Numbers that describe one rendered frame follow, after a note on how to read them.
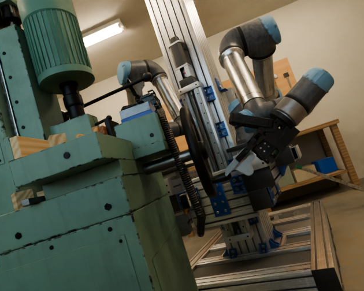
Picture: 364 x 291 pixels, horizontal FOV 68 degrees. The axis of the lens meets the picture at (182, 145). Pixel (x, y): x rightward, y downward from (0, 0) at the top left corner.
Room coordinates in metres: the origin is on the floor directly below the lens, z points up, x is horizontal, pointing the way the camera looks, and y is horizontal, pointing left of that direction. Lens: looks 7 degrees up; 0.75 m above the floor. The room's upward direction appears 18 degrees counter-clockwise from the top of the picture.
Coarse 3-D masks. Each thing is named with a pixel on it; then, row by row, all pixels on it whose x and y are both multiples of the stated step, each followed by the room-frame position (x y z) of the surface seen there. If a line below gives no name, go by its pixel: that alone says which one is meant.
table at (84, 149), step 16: (64, 144) 0.57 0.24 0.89; (80, 144) 0.56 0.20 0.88; (96, 144) 0.56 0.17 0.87; (112, 144) 0.63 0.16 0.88; (128, 144) 0.75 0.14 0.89; (160, 144) 0.76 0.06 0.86; (16, 160) 0.58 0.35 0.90; (32, 160) 0.57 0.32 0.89; (48, 160) 0.57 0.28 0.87; (64, 160) 0.57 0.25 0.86; (80, 160) 0.56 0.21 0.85; (96, 160) 0.56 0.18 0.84; (112, 160) 0.63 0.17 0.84; (144, 160) 0.86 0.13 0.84; (16, 176) 0.58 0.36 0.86; (32, 176) 0.57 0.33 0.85; (48, 176) 0.57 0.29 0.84; (64, 176) 0.64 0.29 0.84
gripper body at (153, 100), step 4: (148, 92) 1.06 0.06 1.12; (152, 92) 1.06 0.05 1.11; (140, 96) 1.05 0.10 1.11; (144, 96) 1.05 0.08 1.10; (148, 96) 1.05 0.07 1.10; (152, 96) 1.05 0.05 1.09; (156, 96) 1.09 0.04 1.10; (136, 100) 1.05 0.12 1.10; (144, 100) 1.05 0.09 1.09; (148, 100) 1.05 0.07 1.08; (152, 100) 1.05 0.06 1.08; (156, 100) 1.06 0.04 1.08; (136, 104) 1.05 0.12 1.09; (152, 104) 1.04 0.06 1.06; (156, 104) 1.06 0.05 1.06; (160, 104) 1.14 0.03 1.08; (156, 108) 1.08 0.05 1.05; (160, 108) 1.10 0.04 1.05
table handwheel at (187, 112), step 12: (180, 108) 0.78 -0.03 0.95; (192, 120) 0.88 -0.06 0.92; (192, 132) 0.69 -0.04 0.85; (192, 144) 0.68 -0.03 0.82; (204, 144) 0.80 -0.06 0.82; (168, 156) 0.82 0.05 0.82; (180, 156) 0.81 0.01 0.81; (192, 156) 0.69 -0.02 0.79; (204, 156) 0.80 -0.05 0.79; (144, 168) 0.83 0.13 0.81; (156, 168) 0.82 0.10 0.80; (204, 168) 0.69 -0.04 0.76; (204, 180) 0.71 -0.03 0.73; (216, 192) 0.79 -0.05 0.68
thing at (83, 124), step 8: (72, 120) 0.83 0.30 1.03; (80, 120) 0.83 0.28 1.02; (88, 120) 0.82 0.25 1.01; (96, 120) 0.88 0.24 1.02; (56, 128) 0.83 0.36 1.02; (64, 128) 0.83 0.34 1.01; (72, 128) 0.83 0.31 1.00; (80, 128) 0.83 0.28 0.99; (88, 128) 0.82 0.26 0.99; (72, 136) 0.83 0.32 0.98
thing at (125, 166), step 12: (96, 168) 0.65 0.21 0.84; (108, 168) 0.65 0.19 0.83; (120, 168) 0.65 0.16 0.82; (132, 168) 0.73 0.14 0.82; (60, 180) 0.66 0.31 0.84; (72, 180) 0.66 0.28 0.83; (84, 180) 0.66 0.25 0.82; (96, 180) 0.65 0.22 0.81; (48, 192) 0.67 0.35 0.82; (60, 192) 0.66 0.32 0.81
